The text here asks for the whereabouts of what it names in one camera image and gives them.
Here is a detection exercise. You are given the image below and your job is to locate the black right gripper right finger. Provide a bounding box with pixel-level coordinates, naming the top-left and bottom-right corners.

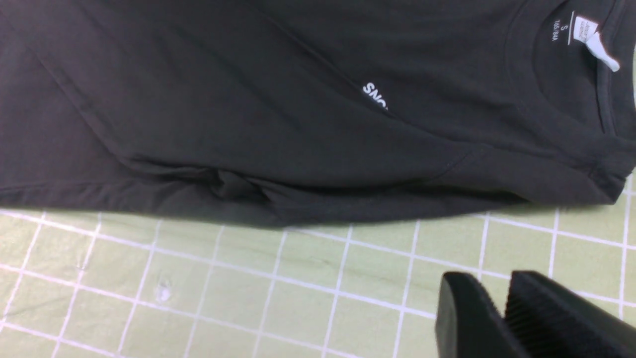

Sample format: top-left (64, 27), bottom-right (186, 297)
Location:
top-left (504, 270), bottom-right (636, 358)

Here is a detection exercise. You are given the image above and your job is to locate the green checkered table mat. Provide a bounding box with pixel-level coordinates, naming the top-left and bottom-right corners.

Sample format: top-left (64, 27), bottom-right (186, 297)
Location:
top-left (0, 50), bottom-right (636, 358)

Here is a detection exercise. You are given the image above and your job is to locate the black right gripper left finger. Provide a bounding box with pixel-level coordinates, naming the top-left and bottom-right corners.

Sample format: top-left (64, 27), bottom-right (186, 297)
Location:
top-left (435, 271), bottom-right (527, 358)

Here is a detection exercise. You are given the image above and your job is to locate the dark gray long-sleeve shirt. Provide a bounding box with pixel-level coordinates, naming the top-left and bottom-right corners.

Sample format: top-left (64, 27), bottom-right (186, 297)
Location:
top-left (1, 0), bottom-right (635, 226)

